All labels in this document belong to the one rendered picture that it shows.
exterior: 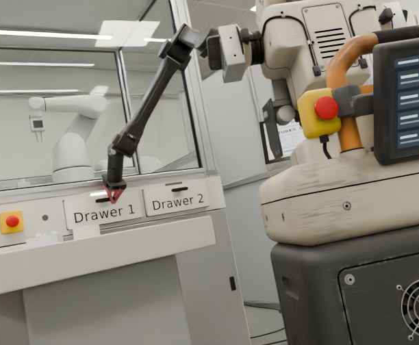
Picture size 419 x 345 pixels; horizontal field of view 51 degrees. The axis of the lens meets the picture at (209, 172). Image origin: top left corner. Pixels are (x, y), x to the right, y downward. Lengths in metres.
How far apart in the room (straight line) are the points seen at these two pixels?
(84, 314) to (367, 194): 0.42
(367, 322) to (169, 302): 0.28
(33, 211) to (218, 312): 0.85
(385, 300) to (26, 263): 0.48
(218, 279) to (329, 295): 1.30
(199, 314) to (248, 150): 1.92
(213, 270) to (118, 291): 1.37
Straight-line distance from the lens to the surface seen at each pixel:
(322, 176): 0.67
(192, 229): 0.58
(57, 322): 0.55
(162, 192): 1.83
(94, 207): 1.73
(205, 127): 2.01
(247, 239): 3.70
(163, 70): 1.63
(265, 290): 3.67
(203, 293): 1.91
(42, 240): 1.34
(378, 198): 0.70
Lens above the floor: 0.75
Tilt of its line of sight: 6 degrees up
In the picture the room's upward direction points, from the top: 11 degrees counter-clockwise
